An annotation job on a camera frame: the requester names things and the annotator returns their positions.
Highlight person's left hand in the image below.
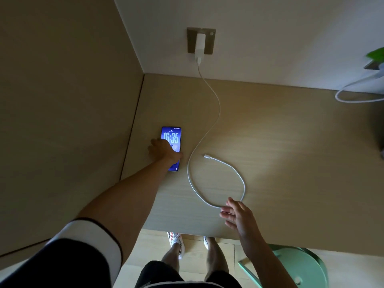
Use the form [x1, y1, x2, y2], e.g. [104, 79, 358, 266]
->
[148, 138, 183, 168]

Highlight person's right hand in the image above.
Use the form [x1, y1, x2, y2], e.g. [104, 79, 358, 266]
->
[220, 197, 259, 238]

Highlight black smartphone with lit screen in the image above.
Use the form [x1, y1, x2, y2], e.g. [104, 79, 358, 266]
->
[161, 126, 182, 172]

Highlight person's left forearm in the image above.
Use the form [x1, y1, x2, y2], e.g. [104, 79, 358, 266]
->
[76, 160, 180, 263]

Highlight person's right forearm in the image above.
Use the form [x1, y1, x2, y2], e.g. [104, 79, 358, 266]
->
[239, 228, 298, 288]

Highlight person's right leg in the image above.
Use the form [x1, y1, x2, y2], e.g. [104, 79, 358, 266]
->
[205, 237, 230, 283]

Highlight person's leg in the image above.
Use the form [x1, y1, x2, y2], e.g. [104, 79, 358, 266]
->
[161, 242, 182, 276]
[205, 237, 230, 283]

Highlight person's left white shoe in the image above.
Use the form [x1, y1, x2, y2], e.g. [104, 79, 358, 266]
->
[167, 232, 185, 260]

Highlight person's left leg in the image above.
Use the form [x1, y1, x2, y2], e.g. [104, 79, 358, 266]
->
[161, 242, 182, 276]

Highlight black shorts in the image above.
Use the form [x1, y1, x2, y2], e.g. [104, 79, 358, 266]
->
[134, 260, 242, 288]

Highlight green plastic stool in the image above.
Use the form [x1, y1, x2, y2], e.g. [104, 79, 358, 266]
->
[238, 243, 329, 288]

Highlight white charger adapter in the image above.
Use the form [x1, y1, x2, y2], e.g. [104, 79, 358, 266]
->
[194, 33, 206, 64]

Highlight black and white shirt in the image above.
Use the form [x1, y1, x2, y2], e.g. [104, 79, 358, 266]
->
[0, 218, 124, 288]

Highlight green object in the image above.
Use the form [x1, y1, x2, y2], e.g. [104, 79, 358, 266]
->
[366, 47, 384, 62]

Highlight white charging cable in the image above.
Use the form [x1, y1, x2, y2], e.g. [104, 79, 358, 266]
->
[187, 56, 246, 209]

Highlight thick white power cable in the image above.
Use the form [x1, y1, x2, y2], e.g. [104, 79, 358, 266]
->
[335, 69, 384, 103]

